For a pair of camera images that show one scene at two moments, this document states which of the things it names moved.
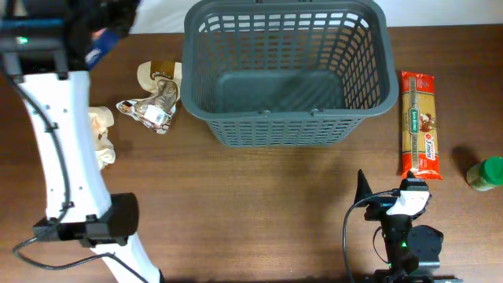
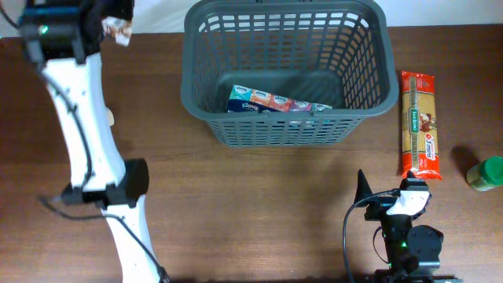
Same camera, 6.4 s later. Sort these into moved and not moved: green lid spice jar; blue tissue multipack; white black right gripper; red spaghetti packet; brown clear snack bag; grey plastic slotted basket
Moved: brown clear snack bag; blue tissue multipack
Not moved: white black right gripper; green lid spice jar; red spaghetti packet; grey plastic slotted basket
